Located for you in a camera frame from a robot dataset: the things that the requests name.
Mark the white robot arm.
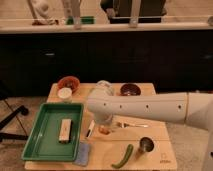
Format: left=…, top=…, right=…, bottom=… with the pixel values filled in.
left=87, top=90, right=213, bottom=171

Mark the dark purple bowl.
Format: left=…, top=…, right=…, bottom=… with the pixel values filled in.
left=120, top=83, right=141, bottom=96

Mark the orange bowl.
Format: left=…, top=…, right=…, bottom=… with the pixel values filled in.
left=57, top=76, right=80, bottom=92

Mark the silver fork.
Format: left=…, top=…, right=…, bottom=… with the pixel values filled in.
left=116, top=121, right=150, bottom=129

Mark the green chili pepper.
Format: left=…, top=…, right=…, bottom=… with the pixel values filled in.
left=111, top=144, right=134, bottom=169

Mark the wooden block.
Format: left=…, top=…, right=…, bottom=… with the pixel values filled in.
left=59, top=119, right=72, bottom=143

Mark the blue sponge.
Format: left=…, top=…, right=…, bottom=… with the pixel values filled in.
left=74, top=142, right=90, bottom=167

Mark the white cup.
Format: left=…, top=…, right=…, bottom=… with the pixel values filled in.
left=57, top=88, right=72, bottom=101

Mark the metal cup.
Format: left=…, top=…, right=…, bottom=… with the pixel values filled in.
left=138, top=137, right=154, bottom=154

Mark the green plastic tray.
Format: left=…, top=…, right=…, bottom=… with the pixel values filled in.
left=22, top=103, right=84, bottom=162

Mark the black chair base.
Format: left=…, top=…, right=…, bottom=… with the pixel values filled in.
left=0, top=106, right=29, bottom=142

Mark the green box on counter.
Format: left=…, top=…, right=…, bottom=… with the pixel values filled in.
left=65, top=16, right=95, bottom=25

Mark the white handled knife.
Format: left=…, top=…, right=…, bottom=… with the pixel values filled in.
left=86, top=120, right=95, bottom=138

